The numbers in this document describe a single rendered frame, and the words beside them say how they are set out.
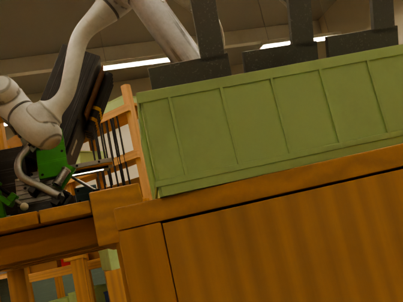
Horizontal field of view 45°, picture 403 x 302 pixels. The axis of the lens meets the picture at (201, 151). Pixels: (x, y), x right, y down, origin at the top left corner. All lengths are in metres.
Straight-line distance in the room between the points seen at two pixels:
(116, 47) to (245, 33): 2.64
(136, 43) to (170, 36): 8.30
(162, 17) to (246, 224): 0.96
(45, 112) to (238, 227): 1.02
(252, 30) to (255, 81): 9.68
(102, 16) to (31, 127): 0.46
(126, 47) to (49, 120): 8.21
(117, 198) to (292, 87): 0.70
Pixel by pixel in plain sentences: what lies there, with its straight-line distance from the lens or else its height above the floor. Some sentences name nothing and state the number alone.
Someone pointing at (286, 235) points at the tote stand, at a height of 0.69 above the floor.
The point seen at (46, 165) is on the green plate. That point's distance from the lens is 2.05.
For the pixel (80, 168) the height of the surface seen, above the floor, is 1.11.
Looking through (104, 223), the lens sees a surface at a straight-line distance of 1.38.
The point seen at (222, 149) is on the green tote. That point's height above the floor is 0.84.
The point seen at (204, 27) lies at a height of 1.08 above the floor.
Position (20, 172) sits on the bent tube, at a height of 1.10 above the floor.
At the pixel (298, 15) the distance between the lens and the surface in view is 0.98.
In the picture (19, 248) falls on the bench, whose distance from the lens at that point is 1.49.
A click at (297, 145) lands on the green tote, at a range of 0.81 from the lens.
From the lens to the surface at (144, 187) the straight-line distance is 4.67.
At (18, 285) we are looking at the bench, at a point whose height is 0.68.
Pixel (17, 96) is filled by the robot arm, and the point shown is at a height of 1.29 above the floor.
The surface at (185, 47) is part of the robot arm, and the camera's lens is 1.56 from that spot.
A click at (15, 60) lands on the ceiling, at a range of 9.78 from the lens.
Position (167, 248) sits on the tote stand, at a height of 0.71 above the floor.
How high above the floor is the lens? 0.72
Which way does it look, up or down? 10 degrees up
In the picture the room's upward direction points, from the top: 13 degrees counter-clockwise
